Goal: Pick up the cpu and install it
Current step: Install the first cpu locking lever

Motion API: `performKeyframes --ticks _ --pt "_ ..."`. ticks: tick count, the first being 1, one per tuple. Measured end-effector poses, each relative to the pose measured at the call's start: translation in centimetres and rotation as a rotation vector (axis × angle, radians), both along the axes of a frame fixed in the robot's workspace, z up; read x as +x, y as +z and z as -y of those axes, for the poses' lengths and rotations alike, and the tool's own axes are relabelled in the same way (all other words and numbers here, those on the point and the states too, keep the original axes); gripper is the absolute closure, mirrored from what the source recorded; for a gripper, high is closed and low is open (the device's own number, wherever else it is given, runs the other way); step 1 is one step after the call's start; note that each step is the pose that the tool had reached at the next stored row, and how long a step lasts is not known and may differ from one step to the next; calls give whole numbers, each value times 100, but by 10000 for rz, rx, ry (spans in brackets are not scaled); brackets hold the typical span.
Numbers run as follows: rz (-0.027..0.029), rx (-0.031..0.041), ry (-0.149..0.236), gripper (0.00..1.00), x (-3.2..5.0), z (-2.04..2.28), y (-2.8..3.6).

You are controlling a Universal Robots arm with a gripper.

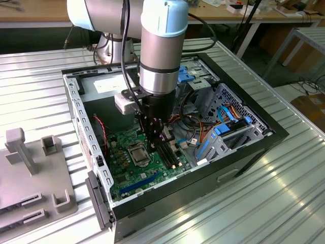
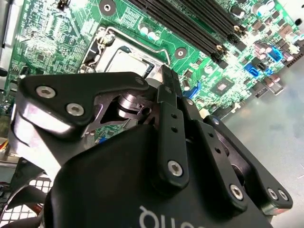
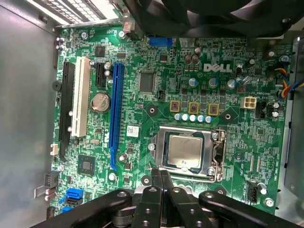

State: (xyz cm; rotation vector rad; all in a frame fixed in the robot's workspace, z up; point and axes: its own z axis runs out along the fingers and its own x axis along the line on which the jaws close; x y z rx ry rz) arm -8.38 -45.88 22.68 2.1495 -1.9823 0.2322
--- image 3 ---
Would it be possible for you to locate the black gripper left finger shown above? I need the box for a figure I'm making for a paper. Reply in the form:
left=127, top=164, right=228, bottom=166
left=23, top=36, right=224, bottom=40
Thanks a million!
left=29, top=168, right=164, bottom=228

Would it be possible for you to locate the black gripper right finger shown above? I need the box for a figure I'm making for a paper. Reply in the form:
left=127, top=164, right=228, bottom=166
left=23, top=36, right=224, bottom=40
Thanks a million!
left=162, top=170, right=302, bottom=228

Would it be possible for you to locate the metal socket cover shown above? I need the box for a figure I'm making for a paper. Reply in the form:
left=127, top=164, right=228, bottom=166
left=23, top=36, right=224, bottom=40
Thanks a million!
left=152, top=125, right=216, bottom=180

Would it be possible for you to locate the silver CPU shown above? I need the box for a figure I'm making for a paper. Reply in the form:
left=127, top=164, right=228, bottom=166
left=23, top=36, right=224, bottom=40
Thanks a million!
left=169, top=134, right=204, bottom=168

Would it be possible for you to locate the wire locking lever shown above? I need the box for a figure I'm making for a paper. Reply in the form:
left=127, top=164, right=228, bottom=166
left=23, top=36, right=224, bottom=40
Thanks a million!
left=147, top=128, right=228, bottom=184

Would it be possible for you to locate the black fan header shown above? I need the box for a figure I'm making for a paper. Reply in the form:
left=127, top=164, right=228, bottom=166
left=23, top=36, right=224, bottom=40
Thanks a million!
left=248, top=181, right=259, bottom=205

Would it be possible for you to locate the small chip with shiny die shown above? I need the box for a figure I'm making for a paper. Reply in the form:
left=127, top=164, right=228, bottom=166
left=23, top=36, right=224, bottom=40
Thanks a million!
left=77, top=154, right=96, bottom=174

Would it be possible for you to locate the white barcode sticker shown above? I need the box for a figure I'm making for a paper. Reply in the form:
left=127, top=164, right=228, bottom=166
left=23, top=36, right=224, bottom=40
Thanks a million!
left=126, top=123, right=140, bottom=138

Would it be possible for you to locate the green motherboard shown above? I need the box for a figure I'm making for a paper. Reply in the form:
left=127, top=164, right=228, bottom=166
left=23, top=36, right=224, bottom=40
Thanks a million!
left=51, top=26, right=289, bottom=214

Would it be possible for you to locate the blue expansion slot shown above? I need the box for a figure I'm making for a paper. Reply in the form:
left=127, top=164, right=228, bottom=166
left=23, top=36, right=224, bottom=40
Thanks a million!
left=108, top=62, right=125, bottom=171

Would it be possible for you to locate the silver coin battery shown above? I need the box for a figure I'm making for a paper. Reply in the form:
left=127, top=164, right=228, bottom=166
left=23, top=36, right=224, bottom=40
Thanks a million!
left=90, top=92, right=112, bottom=113

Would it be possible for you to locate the white four-pin power socket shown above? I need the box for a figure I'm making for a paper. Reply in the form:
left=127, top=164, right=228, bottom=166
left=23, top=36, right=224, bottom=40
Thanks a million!
left=240, top=95, right=257, bottom=110

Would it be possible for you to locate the black square chip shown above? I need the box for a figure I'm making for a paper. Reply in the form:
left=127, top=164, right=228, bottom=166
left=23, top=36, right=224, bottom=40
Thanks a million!
left=138, top=71, right=157, bottom=94

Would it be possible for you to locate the grey power supply unit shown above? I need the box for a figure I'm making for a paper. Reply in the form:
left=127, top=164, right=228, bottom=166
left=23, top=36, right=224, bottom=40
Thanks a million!
left=284, top=35, right=304, bottom=201

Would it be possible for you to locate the long black expansion slot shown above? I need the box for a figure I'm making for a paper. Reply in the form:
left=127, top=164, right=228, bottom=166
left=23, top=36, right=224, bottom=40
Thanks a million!
left=58, top=61, right=76, bottom=162

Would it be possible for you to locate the white expansion slot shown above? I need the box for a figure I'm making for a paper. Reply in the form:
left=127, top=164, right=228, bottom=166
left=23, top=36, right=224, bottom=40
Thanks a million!
left=70, top=56, right=91, bottom=138

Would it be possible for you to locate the short black expansion slot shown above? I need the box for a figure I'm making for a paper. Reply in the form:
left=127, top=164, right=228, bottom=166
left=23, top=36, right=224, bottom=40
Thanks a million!
left=95, top=62, right=107, bottom=88

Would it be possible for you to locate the black round buzzer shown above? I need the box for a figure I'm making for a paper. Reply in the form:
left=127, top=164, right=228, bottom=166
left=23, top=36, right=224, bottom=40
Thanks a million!
left=51, top=80, right=63, bottom=92

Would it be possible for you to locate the black open PC case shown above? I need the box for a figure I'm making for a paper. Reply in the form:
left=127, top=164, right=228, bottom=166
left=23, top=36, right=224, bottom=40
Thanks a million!
left=0, top=0, right=304, bottom=228

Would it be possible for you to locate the blue port connector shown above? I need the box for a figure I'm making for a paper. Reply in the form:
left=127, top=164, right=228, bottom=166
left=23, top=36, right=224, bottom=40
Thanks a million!
left=149, top=37, right=177, bottom=48

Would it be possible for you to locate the black case fan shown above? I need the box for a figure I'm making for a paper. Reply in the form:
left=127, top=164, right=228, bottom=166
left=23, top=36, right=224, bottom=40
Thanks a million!
left=122, top=0, right=304, bottom=40

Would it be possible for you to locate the twisted fan wire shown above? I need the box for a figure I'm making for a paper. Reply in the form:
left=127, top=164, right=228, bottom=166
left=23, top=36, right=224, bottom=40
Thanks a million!
left=276, top=67, right=304, bottom=100

